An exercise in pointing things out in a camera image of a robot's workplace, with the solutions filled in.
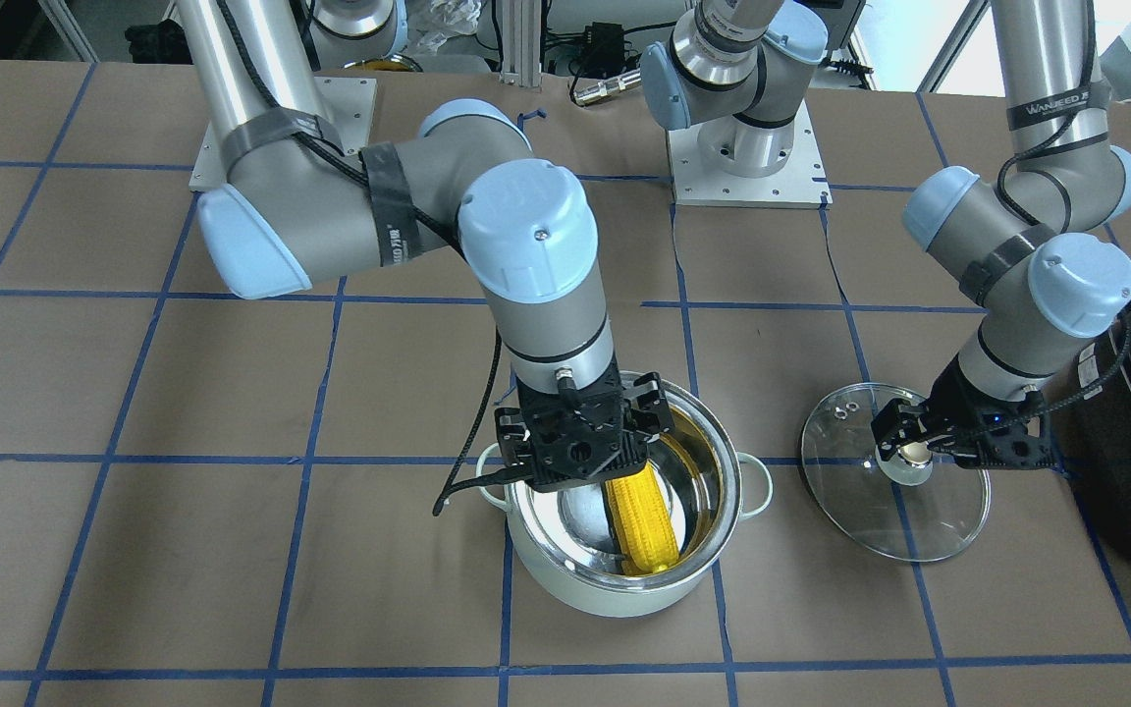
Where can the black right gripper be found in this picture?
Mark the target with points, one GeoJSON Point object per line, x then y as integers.
{"type": "Point", "coordinates": [651, 420]}

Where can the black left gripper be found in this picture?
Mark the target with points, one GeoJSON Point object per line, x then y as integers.
{"type": "Point", "coordinates": [958, 397]}

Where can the glass pot lid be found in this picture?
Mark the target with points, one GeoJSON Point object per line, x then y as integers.
{"type": "Point", "coordinates": [909, 513]}

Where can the yellow corn cob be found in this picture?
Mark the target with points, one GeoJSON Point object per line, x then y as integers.
{"type": "Point", "coordinates": [641, 523]}

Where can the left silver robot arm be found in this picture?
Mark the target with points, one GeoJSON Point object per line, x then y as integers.
{"type": "Point", "coordinates": [1021, 246]}

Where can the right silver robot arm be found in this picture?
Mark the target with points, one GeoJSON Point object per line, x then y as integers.
{"type": "Point", "coordinates": [297, 207]}

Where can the pale green electric pot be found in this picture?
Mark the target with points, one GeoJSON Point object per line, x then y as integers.
{"type": "Point", "coordinates": [565, 540]}

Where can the small pot with corn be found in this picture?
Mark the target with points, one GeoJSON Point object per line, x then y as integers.
{"type": "Point", "coordinates": [397, 63]}

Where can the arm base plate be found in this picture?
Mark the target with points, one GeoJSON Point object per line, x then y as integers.
{"type": "Point", "coordinates": [350, 102]}
{"type": "Point", "coordinates": [729, 164]}

